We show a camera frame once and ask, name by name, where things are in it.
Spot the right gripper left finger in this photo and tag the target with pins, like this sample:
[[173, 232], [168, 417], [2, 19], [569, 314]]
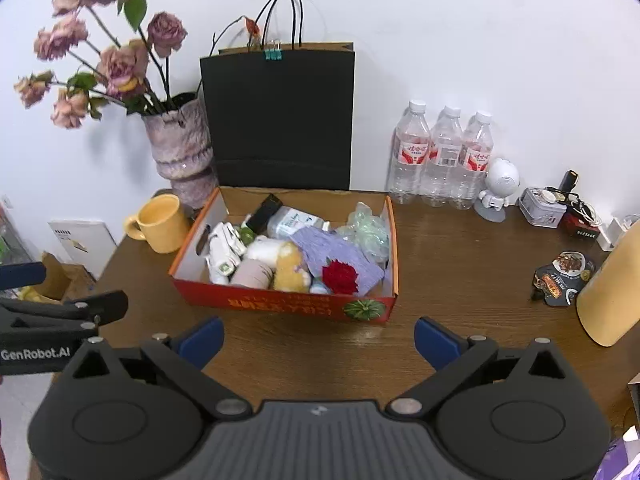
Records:
[[136, 413]]

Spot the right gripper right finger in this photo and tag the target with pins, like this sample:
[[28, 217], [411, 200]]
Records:
[[489, 412]]

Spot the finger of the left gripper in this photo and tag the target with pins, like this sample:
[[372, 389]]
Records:
[[19, 275]]

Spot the pink cylindrical roll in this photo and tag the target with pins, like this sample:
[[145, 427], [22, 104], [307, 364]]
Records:
[[252, 274]]

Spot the white and yellow plush toy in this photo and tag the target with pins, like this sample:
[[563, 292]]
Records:
[[290, 272]]

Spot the blue white toothpaste tube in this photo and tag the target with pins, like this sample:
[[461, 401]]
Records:
[[317, 287]]

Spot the black small box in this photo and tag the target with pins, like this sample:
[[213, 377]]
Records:
[[258, 221]]

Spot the red fabric rose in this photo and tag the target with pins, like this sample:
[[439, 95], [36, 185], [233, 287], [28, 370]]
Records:
[[339, 277]]

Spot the purple cloth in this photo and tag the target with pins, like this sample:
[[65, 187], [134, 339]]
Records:
[[318, 246]]

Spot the white booklet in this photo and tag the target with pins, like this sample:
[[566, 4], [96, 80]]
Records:
[[87, 242]]

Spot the dark snack packet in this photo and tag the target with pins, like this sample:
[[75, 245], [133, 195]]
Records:
[[558, 284]]

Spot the yellow ceramic mug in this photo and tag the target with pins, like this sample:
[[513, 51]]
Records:
[[161, 222]]

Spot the white charger plug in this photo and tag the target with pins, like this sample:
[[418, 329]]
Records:
[[611, 234]]

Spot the dark red small box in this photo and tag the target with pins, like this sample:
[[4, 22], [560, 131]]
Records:
[[574, 226]]

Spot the small tin box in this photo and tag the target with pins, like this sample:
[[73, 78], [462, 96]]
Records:
[[541, 208]]

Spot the purple ceramic vase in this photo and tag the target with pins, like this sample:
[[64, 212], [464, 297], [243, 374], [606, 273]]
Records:
[[182, 150]]

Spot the dried pink rose bouquet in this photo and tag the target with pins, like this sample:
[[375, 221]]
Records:
[[123, 59]]

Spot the white astronaut figurine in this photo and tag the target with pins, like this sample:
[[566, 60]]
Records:
[[502, 180]]

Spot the clear bubble wrap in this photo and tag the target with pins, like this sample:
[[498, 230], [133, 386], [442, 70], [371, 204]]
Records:
[[368, 232]]

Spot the white wipes container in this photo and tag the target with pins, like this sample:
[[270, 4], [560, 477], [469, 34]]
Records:
[[287, 220]]

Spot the water bottle right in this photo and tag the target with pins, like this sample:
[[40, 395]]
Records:
[[469, 176]]

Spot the water bottle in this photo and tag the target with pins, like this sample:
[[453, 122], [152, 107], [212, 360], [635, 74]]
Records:
[[469, 176], [411, 140], [442, 157]]

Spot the water bottle middle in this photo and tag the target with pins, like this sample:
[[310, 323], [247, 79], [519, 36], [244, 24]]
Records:
[[442, 157]]

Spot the water bottle left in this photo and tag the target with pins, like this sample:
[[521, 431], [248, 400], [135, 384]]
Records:
[[411, 140]]

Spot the black paper bag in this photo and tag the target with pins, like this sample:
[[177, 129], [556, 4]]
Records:
[[281, 124]]

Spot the teal binder clip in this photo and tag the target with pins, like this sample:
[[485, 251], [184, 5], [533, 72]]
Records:
[[273, 51]]

